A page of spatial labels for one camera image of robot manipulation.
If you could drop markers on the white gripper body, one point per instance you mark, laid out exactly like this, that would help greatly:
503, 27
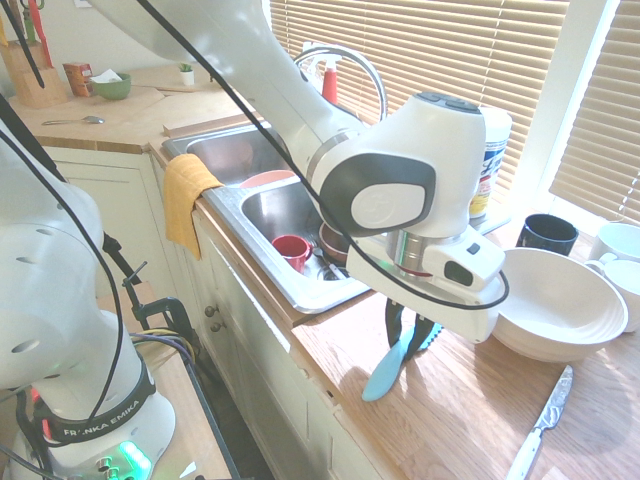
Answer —
390, 285

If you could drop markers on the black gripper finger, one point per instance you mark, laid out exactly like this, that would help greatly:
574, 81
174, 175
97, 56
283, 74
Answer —
396, 325
425, 330

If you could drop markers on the teal serrated knife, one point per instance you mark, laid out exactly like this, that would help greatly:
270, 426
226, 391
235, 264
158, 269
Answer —
385, 375

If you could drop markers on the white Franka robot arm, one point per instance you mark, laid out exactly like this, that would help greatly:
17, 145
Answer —
225, 50

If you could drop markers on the stainless steel sink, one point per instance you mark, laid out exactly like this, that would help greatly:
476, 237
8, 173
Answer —
280, 210

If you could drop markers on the wooden knife block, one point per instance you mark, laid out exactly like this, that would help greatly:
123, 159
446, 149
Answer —
30, 85

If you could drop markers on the red knife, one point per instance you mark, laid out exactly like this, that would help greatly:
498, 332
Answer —
45, 50

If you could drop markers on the green knife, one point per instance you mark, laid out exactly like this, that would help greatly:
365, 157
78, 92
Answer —
31, 30

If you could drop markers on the brown wooden bowl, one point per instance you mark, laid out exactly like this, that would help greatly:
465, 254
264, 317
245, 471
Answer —
332, 245

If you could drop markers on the red mug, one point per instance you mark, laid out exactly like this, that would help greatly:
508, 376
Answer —
295, 260

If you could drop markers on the large white bowl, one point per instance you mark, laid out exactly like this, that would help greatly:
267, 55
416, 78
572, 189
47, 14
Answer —
550, 300

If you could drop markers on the black mug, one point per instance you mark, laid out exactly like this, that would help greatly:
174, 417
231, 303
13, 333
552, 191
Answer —
545, 240

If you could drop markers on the cream kitchen cabinet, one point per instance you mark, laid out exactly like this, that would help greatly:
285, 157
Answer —
250, 360

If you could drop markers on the disinfecting wipes canister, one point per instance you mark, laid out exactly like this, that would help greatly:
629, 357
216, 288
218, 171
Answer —
492, 165

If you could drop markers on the pink bowl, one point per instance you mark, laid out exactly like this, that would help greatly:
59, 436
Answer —
265, 179

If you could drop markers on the dark cabinet knob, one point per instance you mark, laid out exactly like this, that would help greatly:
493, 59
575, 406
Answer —
212, 311
217, 327

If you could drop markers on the curved metal faucet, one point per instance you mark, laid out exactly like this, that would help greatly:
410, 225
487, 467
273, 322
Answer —
380, 90

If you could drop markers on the red spray bottle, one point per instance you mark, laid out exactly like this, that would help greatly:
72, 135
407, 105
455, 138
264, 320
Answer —
330, 87

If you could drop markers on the white mug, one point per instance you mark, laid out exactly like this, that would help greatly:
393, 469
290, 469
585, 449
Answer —
627, 285
620, 240

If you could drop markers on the yellow dish towel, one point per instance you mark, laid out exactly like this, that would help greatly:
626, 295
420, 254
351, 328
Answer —
182, 200

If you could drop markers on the wide wooden window blind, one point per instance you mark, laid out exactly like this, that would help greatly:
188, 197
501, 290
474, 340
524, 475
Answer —
425, 45

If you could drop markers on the black table clamp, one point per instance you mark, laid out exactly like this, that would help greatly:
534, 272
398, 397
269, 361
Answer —
145, 310

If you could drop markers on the narrow wooden window blind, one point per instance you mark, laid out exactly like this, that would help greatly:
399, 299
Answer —
610, 125

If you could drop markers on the small potted plant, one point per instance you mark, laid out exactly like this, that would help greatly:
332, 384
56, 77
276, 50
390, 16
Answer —
186, 77

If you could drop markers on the green bowl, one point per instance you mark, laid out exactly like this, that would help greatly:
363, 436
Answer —
112, 90

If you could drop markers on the metal spoon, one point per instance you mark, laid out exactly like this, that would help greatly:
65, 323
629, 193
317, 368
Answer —
92, 119

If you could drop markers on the white paper napkin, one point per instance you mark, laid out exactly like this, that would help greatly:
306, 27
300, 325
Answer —
106, 77

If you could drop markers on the orange cardboard box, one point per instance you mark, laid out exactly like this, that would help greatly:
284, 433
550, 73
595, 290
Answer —
75, 80

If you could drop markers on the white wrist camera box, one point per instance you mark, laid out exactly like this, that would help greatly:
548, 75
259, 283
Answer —
462, 265

